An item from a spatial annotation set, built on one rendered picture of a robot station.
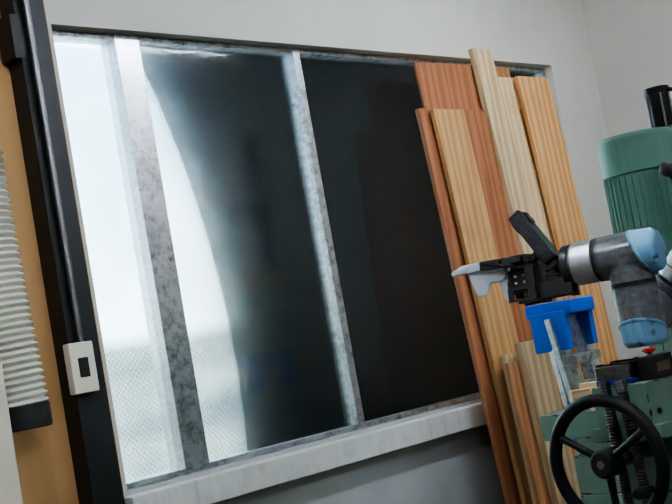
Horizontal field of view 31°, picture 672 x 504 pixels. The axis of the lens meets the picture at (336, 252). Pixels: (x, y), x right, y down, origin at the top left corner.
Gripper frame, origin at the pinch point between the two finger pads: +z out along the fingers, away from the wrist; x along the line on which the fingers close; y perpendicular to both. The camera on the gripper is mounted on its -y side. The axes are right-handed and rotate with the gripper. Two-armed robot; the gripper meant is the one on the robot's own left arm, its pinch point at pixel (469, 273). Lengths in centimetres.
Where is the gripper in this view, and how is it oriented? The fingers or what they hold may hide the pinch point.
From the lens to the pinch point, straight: 221.5
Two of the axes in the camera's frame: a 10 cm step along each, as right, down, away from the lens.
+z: -8.3, 1.9, 5.3
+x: 5.5, 1.0, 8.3
